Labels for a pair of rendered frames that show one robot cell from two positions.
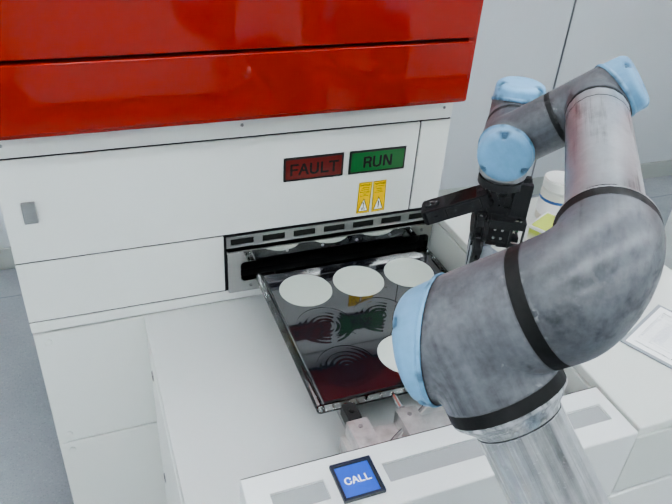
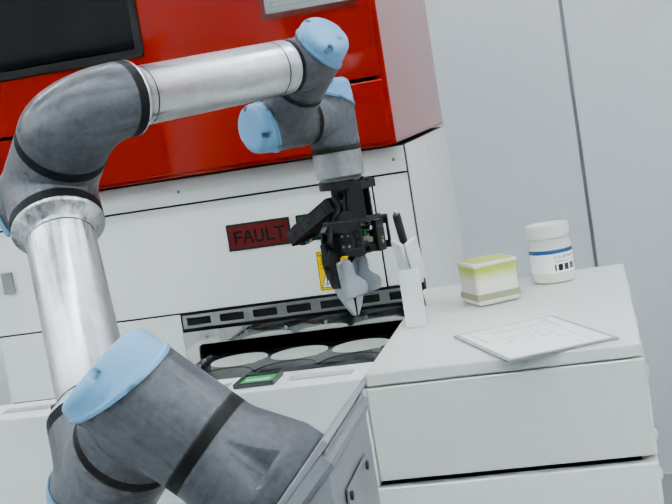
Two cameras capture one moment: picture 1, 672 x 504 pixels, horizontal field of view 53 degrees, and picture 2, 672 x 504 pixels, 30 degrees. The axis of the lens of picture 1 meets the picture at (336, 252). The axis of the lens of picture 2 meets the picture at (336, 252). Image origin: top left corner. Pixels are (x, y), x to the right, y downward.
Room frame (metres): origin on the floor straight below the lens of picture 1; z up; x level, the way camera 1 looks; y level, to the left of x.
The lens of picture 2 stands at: (-0.61, -1.34, 1.31)
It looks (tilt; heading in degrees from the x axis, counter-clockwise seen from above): 7 degrees down; 35
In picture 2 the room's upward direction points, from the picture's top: 9 degrees counter-clockwise
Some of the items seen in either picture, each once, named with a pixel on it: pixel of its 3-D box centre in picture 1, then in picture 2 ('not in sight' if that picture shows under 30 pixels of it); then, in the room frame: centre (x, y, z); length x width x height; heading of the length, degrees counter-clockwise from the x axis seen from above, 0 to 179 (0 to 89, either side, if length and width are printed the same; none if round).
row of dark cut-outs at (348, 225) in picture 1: (333, 227); (298, 307); (1.15, 0.01, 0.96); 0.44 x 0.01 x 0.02; 113
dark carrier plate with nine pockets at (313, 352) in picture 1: (380, 315); (285, 368); (0.96, -0.09, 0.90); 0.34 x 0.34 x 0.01; 23
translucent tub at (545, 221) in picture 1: (550, 240); (488, 279); (1.10, -0.41, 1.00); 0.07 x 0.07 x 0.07; 50
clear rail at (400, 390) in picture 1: (425, 384); not in sight; (0.79, -0.16, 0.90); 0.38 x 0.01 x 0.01; 113
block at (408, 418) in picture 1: (415, 432); not in sight; (0.69, -0.14, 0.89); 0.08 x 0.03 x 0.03; 23
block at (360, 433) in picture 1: (366, 445); not in sight; (0.66, -0.07, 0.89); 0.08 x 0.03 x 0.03; 23
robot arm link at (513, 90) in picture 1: (514, 118); (329, 115); (0.97, -0.25, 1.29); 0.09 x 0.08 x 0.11; 164
